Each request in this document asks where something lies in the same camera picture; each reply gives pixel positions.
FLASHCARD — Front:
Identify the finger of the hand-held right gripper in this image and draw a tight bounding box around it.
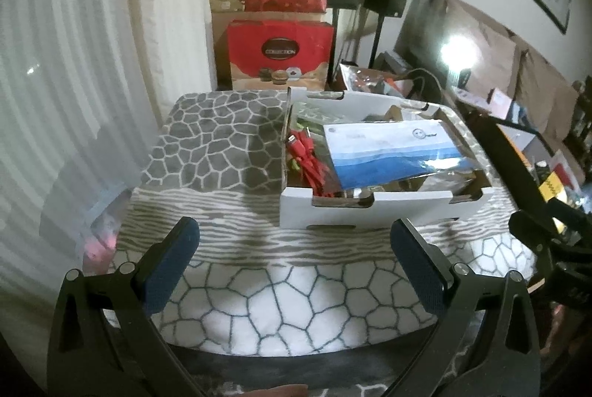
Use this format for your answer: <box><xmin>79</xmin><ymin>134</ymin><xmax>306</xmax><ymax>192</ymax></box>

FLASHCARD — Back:
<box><xmin>508</xmin><ymin>211</ymin><xmax>562</xmax><ymax>261</ymax></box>
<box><xmin>548</xmin><ymin>198</ymin><xmax>592</xmax><ymax>243</ymax></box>

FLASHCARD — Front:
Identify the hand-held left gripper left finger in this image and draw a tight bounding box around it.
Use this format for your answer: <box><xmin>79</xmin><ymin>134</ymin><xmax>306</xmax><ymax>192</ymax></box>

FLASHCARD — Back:
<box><xmin>46</xmin><ymin>216</ymin><xmax>204</xmax><ymax>397</ymax></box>

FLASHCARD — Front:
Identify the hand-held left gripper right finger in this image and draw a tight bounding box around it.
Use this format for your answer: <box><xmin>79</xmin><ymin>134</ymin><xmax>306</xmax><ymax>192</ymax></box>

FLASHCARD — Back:
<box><xmin>384</xmin><ymin>218</ymin><xmax>542</xmax><ymax>397</ymax></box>

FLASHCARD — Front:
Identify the white cardboard box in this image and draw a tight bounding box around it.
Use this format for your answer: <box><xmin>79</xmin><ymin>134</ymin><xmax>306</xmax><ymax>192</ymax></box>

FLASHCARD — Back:
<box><xmin>279</xmin><ymin>86</ymin><xmax>497</xmax><ymax>232</ymax></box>

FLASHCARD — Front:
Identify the blue white striped packet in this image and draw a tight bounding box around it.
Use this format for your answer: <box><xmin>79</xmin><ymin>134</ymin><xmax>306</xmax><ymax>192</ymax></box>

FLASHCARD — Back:
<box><xmin>323</xmin><ymin>120</ymin><xmax>478</xmax><ymax>189</ymax></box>

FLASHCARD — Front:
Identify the red cable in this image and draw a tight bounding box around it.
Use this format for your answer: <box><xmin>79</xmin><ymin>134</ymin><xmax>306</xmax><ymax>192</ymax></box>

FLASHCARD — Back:
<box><xmin>286</xmin><ymin>131</ymin><xmax>343</xmax><ymax>198</ymax></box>

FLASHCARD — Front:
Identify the green cable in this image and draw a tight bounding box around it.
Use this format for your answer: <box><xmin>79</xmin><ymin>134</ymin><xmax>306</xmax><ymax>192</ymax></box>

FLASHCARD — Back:
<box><xmin>287</xmin><ymin>115</ymin><xmax>324</xmax><ymax>173</ymax></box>

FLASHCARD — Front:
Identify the silver pouch with clear window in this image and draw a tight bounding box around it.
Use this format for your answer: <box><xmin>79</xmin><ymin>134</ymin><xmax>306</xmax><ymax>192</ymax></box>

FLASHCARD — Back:
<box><xmin>289</xmin><ymin>100</ymin><xmax>490</xmax><ymax>194</ymax></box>

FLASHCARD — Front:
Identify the person's right hand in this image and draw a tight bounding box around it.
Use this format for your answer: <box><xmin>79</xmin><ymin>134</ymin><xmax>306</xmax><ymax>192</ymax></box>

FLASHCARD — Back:
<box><xmin>539</xmin><ymin>305</ymin><xmax>572</xmax><ymax>361</ymax></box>

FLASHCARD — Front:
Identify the person's left hand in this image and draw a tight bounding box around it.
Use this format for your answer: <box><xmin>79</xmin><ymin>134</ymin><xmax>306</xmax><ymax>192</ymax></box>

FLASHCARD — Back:
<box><xmin>240</xmin><ymin>384</ymin><xmax>310</xmax><ymax>397</ymax></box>

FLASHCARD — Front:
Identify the yellow packet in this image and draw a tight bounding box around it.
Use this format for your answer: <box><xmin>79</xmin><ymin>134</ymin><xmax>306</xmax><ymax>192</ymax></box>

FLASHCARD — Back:
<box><xmin>539</xmin><ymin>172</ymin><xmax>567</xmax><ymax>201</ymax></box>

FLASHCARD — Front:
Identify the clear bag with red item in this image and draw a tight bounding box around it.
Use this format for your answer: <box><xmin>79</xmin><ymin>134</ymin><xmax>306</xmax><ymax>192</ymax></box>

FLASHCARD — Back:
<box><xmin>557</xmin><ymin>161</ymin><xmax>582</xmax><ymax>189</ymax></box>

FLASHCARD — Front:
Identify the clear plastic bin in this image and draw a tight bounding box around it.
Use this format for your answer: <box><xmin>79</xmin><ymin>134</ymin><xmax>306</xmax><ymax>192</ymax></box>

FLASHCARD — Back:
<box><xmin>81</xmin><ymin>189</ymin><xmax>132</xmax><ymax>273</ymax></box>

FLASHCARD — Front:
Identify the grey white stone-pattern mat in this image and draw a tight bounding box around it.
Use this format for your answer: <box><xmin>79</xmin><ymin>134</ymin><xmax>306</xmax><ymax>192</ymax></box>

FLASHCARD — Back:
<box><xmin>104</xmin><ymin>89</ymin><xmax>539</xmax><ymax>354</ymax></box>

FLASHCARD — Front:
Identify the black orange box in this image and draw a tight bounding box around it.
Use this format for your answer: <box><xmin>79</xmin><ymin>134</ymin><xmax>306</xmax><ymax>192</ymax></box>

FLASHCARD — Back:
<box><xmin>462</xmin><ymin>105</ymin><xmax>556</xmax><ymax>213</ymax></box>

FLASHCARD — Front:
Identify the brown sofa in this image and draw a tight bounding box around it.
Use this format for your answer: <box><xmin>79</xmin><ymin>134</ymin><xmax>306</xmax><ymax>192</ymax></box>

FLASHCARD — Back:
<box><xmin>485</xmin><ymin>22</ymin><xmax>581</xmax><ymax>139</ymax></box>

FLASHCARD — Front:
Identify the pale pink box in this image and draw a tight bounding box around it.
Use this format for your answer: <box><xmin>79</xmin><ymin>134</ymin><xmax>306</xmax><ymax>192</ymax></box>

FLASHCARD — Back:
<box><xmin>488</xmin><ymin>88</ymin><xmax>514</xmax><ymax>115</ymax></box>

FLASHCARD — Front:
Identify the bright lamp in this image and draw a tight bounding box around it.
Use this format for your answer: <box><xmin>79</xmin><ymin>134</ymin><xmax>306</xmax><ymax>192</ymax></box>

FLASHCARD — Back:
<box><xmin>437</xmin><ymin>34</ymin><xmax>479</xmax><ymax>83</ymax></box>

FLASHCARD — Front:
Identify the clear plastic bag of items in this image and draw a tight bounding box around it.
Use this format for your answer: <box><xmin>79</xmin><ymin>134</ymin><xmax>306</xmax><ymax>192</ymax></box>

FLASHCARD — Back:
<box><xmin>340</xmin><ymin>61</ymin><xmax>394</xmax><ymax>92</ymax></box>

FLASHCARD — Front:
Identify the white ribbed curtain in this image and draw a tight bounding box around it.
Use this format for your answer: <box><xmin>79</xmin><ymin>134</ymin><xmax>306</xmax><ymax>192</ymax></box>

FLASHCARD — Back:
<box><xmin>0</xmin><ymin>0</ymin><xmax>213</xmax><ymax>324</ymax></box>

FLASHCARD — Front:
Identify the red chocolate print gift bag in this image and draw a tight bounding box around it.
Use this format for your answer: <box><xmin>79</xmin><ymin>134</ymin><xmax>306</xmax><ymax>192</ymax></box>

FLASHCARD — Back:
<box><xmin>226</xmin><ymin>20</ymin><xmax>334</xmax><ymax>91</ymax></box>

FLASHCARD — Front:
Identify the yellow brown flat box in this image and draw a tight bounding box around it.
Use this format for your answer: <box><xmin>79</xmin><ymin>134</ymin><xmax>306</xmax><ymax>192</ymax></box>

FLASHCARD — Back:
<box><xmin>210</xmin><ymin>0</ymin><xmax>244</xmax><ymax>14</ymax></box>

